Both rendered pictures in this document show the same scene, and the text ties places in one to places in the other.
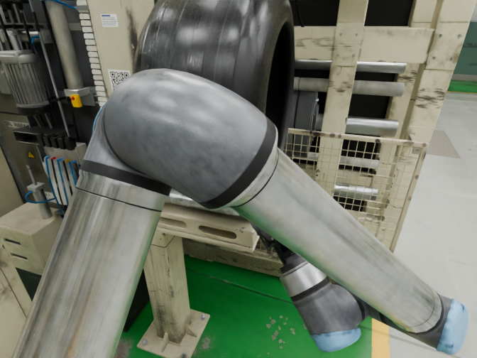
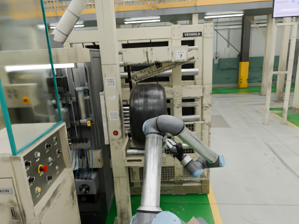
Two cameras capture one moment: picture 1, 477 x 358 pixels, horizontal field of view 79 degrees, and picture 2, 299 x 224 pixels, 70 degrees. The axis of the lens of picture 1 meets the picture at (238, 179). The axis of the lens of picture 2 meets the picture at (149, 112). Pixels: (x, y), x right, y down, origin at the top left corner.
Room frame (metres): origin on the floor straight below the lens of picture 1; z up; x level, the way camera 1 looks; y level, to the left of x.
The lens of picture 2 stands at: (-0.94, 0.54, 1.71)
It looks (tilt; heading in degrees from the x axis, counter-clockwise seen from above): 15 degrees down; 344
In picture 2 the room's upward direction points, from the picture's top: 3 degrees counter-clockwise
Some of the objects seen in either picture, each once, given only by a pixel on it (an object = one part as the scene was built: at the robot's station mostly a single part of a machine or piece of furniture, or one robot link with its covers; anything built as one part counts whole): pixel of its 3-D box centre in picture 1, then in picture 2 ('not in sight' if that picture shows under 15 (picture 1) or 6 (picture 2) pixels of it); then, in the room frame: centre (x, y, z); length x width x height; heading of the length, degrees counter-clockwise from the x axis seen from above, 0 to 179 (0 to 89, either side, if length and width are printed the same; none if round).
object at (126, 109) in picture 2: not in sight; (126, 118); (1.30, 0.16, 1.05); 0.20 x 0.15 x 0.30; 72
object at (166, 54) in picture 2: not in sight; (155, 55); (1.11, -0.14, 1.71); 0.61 x 0.25 x 0.15; 72
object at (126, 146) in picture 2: not in sight; (127, 145); (0.93, 0.24, 0.90); 0.40 x 0.03 x 0.10; 162
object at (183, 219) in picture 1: (201, 219); (145, 158); (0.74, 0.11, 0.83); 0.36 x 0.09 x 0.06; 72
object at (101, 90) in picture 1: (107, 89); (105, 118); (0.93, 0.41, 1.19); 0.05 x 0.04 x 0.48; 162
